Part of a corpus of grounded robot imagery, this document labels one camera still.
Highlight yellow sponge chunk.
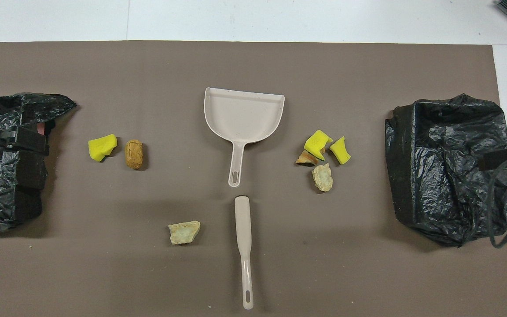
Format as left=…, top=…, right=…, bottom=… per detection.
left=88, top=133, right=118, bottom=162

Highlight pale green foam chunk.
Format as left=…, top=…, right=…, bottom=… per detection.
left=168, top=220, right=201, bottom=245
left=311, top=163, right=334, bottom=192

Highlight yellow sponge piece with print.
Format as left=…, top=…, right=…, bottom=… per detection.
left=304, top=129, right=333, bottom=162

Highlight beige plastic dustpan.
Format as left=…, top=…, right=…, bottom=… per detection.
left=204, top=87, right=286, bottom=188

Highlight black bag-lined trash bin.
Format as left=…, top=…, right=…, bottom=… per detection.
left=385, top=93, right=507, bottom=248

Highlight brown table mat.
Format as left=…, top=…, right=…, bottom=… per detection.
left=0, top=41, right=507, bottom=317

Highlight small curved yellow sponge piece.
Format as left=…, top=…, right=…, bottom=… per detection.
left=329, top=136, right=352, bottom=166

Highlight brown bread roll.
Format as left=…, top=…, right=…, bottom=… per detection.
left=124, top=139, right=144, bottom=170

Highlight brown bread crust piece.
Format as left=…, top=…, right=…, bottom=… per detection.
left=295, top=150, right=320, bottom=167

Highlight beige hand brush black bristles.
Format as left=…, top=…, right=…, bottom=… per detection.
left=234, top=196, right=254, bottom=310

